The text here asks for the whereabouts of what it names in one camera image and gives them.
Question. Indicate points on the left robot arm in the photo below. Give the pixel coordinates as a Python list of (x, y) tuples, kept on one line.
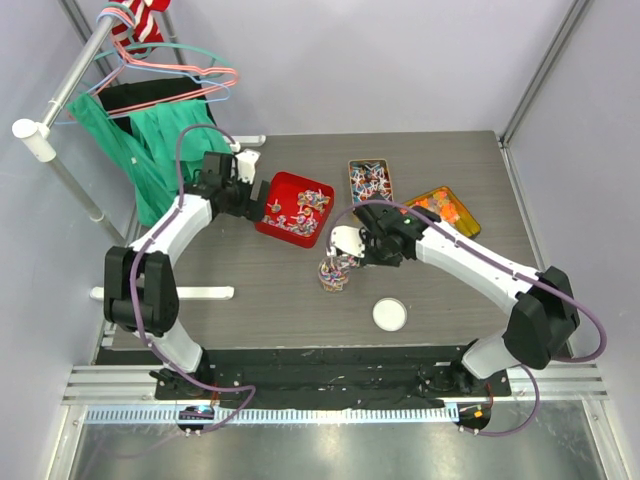
[(140, 292)]

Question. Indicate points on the white round jar lid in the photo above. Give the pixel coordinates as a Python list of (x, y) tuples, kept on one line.
[(389, 314)]

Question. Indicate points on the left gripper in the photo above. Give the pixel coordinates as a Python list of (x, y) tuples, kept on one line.
[(255, 209)]

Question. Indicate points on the clear plastic round jar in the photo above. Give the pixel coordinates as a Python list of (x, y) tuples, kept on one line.
[(333, 273)]

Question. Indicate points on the gold rectangular tin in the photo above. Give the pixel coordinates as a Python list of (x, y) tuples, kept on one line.
[(369, 177)]

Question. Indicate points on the green cloth garment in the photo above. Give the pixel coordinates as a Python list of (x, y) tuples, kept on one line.
[(161, 138)]

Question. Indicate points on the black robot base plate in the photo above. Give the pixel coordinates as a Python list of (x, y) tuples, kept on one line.
[(320, 378)]

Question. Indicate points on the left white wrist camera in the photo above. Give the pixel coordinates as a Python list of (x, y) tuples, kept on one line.
[(244, 165)]

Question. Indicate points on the red square candy box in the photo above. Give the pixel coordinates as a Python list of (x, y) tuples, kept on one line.
[(296, 210)]

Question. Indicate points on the black garment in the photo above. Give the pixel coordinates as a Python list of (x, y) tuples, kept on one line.
[(130, 94)]

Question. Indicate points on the pink clothes hanger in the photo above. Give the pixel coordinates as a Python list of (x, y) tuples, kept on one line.
[(123, 74)]

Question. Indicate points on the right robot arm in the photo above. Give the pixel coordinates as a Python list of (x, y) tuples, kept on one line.
[(541, 316)]

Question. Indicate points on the white rack foot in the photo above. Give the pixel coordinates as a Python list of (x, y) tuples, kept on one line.
[(250, 140)]

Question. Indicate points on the white flat bar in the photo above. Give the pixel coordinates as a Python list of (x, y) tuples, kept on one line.
[(205, 293)]

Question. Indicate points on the green clothes hanger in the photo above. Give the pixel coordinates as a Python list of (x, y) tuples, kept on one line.
[(169, 56)]

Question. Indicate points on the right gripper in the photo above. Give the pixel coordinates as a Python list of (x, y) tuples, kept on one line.
[(368, 259)]

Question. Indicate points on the red white striped garment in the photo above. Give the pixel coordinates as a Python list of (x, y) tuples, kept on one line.
[(145, 28)]

